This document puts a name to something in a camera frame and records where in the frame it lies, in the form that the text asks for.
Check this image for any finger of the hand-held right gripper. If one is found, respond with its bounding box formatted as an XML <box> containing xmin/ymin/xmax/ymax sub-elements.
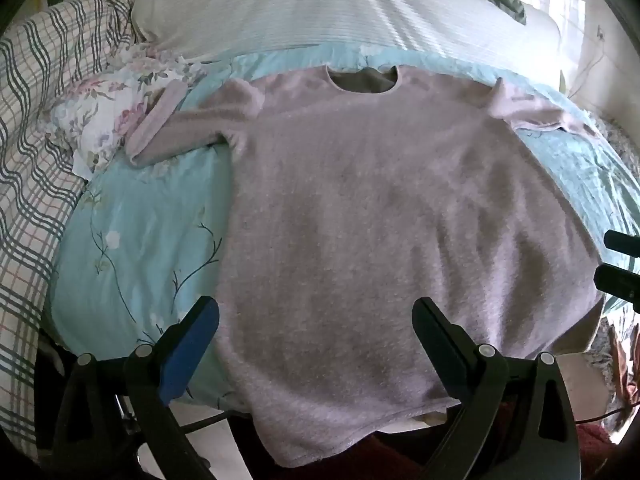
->
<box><xmin>603</xmin><ymin>230</ymin><xmax>640</xmax><ymax>257</ymax></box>
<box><xmin>593</xmin><ymin>263</ymin><xmax>640</xmax><ymax>307</ymax></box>

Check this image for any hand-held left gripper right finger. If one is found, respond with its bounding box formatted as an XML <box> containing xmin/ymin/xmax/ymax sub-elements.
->
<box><xmin>411</xmin><ymin>297</ymin><xmax>583</xmax><ymax>480</ymax></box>

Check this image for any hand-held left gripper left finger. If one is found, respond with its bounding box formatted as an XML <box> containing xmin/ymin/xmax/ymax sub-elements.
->
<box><xmin>49</xmin><ymin>296</ymin><xmax>221</xmax><ymax>480</ymax></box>

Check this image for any pink fleece sweater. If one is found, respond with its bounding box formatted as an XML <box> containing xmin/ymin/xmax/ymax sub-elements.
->
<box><xmin>125</xmin><ymin>64</ymin><xmax>607</xmax><ymax>467</ymax></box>

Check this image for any leaf print blanket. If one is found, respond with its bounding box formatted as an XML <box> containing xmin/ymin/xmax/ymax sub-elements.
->
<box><xmin>587</xmin><ymin>115</ymin><xmax>640</xmax><ymax>416</ymax></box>

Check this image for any dark red cloth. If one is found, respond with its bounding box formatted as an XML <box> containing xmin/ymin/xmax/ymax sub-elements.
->
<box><xmin>345</xmin><ymin>422</ymin><xmax>626</xmax><ymax>480</ymax></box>

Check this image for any teal floral bed sheet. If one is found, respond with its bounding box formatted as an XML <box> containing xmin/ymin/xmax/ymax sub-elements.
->
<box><xmin>47</xmin><ymin>42</ymin><xmax>640</xmax><ymax>411</ymax></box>

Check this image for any white floral cloth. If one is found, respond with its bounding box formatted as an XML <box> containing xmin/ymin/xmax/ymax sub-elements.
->
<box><xmin>47</xmin><ymin>50</ymin><xmax>221</xmax><ymax>181</ymax></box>

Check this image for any plaid blanket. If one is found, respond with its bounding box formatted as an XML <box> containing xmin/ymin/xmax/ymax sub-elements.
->
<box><xmin>0</xmin><ymin>0</ymin><xmax>151</xmax><ymax>461</ymax></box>

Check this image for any white striped pillow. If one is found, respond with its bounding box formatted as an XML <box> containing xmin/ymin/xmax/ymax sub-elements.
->
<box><xmin>131</xmin><ymin>0</ymin><xmax>563</xmax><ymax>68</ymax></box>

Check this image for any thin wall cable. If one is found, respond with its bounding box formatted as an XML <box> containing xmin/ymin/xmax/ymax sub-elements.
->
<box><xmin>565</xmin><ymin>25</ymin><xmax>608</xmax><ymax>97</ymax></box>

